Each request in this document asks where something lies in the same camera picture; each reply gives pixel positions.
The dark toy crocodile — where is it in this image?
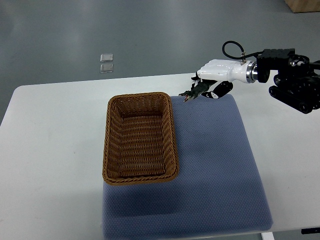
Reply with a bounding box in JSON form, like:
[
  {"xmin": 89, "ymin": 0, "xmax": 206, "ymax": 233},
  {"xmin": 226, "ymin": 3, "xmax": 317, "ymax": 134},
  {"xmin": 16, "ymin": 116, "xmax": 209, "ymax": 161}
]
[{"xmin": 178, "ymin": 81, "xmax": 216, "ymax": 102}]

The upper floor socket plate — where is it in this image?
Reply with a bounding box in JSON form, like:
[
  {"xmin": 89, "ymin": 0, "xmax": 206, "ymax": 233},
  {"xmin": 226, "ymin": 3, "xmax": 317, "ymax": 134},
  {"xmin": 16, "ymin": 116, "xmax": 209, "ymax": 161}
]
[{"xmin": 100, "ymin": 53, "xmax": 113, "ymax": 63}]

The floor socket plate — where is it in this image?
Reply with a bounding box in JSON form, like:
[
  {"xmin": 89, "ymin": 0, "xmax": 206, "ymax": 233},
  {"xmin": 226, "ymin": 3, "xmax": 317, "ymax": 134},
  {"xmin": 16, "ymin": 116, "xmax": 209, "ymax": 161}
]
[
  {"xmin": 100, "ymin": 53, "xmax": 113, "ymax": 63},
  {"xmin": 100, "ymin": 63, "xmax": 114, "ymax": 73}
]

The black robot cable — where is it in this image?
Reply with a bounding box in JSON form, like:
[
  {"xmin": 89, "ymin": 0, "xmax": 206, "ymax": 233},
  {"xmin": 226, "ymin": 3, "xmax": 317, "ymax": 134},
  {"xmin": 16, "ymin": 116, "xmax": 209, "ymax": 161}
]
[{"xmin": 222, "ymin": 41, "xmax": 264, "ymax": 65}]

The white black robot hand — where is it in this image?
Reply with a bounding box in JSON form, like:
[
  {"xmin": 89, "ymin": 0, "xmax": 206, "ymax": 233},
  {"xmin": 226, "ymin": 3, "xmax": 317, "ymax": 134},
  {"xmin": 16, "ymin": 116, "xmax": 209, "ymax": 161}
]
[{"xmin": 191, "ymin": 59, "xmax": 258, "ymax": 99}]

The lower floor socket plate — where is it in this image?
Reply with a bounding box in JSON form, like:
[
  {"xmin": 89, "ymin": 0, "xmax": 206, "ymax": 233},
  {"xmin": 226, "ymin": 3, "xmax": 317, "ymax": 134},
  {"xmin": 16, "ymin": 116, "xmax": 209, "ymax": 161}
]
[{"xmin": 100, "ymin": 63, "xmax": 114, "ymax": 73}]

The brown wicker basket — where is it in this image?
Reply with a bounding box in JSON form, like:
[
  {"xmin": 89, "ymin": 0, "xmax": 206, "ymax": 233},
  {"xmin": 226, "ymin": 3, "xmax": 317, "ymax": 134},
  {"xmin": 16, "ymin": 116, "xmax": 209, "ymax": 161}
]
[{"xmin": 102, "ymin": 92, "xmax": 179, "ymax": 186}]

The blue textured mat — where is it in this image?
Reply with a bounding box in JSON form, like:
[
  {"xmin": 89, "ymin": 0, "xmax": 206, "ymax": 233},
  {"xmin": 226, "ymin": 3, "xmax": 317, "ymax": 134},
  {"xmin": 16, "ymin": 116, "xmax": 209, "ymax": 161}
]
[{"xmin": 102, "ymin": 94, "xmax": 273, "ymax": 240}]

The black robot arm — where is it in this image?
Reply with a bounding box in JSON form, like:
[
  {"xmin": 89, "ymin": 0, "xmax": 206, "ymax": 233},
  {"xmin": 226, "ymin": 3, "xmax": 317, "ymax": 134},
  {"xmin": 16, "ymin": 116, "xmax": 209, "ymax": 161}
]
[{"xmin": 255, "ymin": 48, "xmax": 320, "ymax": 114}]

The black table edge bracket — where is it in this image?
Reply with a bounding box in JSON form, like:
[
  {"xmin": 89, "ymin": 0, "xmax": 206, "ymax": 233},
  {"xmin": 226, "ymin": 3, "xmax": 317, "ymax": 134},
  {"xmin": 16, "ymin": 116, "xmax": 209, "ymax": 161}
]
[{"xmin": 301, "ymin": 227, "xmax": 320, "ymax": 235}]

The wooden box corner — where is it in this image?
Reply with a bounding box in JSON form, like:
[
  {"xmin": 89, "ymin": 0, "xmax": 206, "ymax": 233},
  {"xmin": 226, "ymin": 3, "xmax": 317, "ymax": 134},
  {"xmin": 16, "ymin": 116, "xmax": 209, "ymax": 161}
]
[{"xmin": 284, "ymin": 0, "xmax": 320, "ymax": 13}]

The white table leg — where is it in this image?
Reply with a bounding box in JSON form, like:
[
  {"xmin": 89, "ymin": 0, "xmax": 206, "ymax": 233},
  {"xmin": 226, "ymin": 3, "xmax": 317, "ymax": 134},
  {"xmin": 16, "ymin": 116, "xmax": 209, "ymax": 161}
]
[{"xmin": 261, "ymin": 232, "xmax": 275, "ymax": 240}]

